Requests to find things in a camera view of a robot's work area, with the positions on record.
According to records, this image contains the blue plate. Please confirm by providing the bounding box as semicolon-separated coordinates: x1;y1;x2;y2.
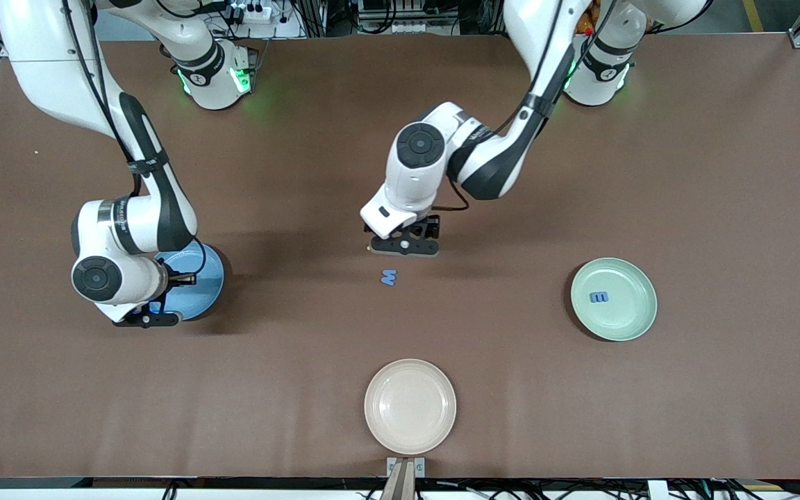
156;241;225;322

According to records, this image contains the beige plate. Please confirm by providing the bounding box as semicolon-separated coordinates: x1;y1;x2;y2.
364;358;458;456

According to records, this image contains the green plate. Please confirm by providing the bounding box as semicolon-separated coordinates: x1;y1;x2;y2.
570;258;658;342

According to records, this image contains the white power strip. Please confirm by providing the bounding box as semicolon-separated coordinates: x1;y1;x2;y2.
228;2;274;23

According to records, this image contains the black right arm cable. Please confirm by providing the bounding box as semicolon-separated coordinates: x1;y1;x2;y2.
60;0;208;285

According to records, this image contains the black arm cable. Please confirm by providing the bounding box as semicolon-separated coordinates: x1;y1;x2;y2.
431;0;616;213
60;0;208;285

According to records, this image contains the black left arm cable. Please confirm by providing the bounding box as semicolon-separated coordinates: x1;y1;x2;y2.
431;0;616;213

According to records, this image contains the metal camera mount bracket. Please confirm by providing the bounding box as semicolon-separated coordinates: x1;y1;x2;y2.
386;457;426;500

